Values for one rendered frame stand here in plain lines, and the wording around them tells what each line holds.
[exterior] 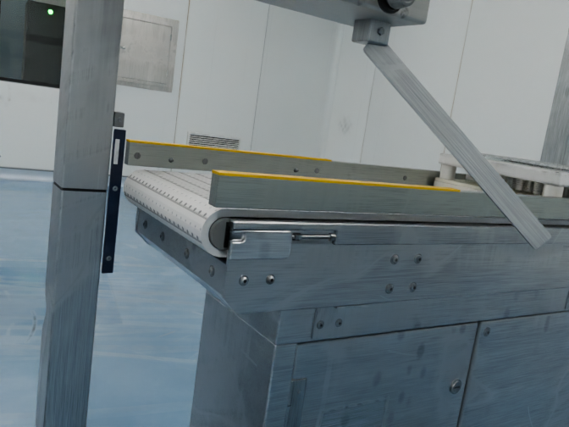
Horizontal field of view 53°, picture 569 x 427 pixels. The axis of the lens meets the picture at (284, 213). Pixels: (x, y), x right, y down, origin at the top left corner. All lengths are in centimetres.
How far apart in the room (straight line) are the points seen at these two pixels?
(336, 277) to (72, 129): 39
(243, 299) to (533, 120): 403
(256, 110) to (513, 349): 533
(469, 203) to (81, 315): 54
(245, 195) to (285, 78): 578
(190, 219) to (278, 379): 24
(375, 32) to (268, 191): 21
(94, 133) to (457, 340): 61
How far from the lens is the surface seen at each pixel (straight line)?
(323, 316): 71
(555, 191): 97
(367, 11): 60
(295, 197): 59
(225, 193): 54
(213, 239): 56
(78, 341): 86
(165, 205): 65
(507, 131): 464
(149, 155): 80
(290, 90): 635
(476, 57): 500
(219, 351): 82
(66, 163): 79
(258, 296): 60
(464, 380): 98
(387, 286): 71
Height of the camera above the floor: 90
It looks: 10 degrees down
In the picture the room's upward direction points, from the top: 8 degrees clockwise
